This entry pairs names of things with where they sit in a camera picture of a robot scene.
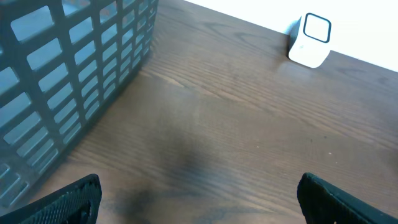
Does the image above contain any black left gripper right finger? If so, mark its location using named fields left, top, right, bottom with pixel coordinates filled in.
left=297, top=172, right=397, bottom=224

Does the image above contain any white barcode scanner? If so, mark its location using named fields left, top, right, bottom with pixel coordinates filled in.
left=287, top=12, right=331, bottom=68

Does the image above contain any grey plastic basket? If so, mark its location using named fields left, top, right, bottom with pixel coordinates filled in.
left=1, top=0, right=159, bottom=211

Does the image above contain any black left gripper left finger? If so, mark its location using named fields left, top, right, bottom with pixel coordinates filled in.
left=1, top=174, right=102, bottom=224

